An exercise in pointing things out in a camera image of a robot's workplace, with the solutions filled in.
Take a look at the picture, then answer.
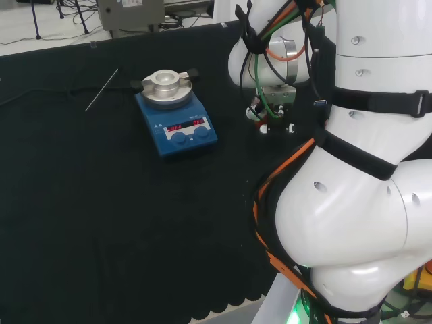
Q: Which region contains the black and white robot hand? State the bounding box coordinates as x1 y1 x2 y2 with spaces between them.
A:
244 86 299 136

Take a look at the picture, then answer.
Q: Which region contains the blue heater with steel plate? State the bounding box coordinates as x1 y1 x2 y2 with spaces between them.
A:
130 67 219 163

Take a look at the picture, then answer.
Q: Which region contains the grey metal cabinet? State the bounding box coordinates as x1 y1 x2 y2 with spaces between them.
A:
95 0 167 33

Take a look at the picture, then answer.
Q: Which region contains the thin steel probe rod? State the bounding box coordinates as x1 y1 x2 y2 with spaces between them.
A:
84 67 120 113

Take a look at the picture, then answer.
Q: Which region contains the black bench cloth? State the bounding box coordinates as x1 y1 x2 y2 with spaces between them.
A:
0 20 283 321

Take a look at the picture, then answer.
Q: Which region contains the yellow stop button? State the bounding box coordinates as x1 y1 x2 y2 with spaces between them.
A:
402 265 432 295

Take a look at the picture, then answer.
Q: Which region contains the black tripod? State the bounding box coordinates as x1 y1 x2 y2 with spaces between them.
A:
55 0 91 35
29 0 44 41

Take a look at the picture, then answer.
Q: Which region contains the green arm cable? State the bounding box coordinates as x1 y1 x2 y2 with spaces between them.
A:
253 0 338 119

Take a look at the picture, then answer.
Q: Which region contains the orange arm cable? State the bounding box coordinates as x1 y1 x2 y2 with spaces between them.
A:
251 0 325 324

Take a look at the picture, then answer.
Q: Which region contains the grey metal base plate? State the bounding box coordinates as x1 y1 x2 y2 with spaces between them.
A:
251 271 306 324

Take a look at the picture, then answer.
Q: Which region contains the thick black heater cable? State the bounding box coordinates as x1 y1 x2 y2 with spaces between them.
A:
0 86 74 107

